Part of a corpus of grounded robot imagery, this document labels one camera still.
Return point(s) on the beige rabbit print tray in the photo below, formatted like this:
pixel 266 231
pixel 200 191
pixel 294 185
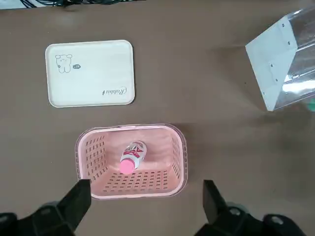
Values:
pixel 98 73

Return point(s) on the green fleece cloth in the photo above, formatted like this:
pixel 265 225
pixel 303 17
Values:
pixel 311 105

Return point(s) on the pink plastic basket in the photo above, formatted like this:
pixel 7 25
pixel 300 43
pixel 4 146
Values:
pixel 137 189

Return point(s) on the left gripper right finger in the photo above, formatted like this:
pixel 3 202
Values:
pixel 221 221

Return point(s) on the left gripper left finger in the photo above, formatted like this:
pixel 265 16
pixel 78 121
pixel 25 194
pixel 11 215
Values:
pixel 49 218

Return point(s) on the pink-capped white milk bottle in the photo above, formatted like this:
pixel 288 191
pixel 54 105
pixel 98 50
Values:
pixel 134 152

